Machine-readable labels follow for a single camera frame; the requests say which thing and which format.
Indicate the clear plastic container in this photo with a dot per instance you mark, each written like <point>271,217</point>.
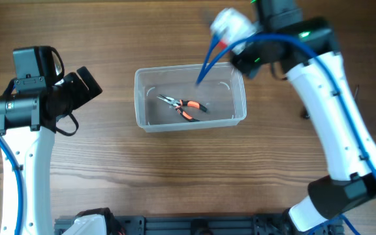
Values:
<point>222,92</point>

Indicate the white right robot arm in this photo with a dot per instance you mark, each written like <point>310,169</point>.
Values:
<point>310,58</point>

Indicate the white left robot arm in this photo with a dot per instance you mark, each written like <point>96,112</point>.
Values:
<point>28,124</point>

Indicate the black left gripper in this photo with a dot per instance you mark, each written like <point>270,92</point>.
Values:
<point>80,88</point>

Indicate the orange black needle-nose pliers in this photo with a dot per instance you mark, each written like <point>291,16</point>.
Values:
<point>180,104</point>

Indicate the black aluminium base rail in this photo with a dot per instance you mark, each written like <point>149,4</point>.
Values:
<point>258,224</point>

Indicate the green handled screwdriver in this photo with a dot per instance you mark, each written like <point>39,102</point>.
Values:
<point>356,91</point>

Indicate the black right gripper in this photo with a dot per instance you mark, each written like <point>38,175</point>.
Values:
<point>241,61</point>

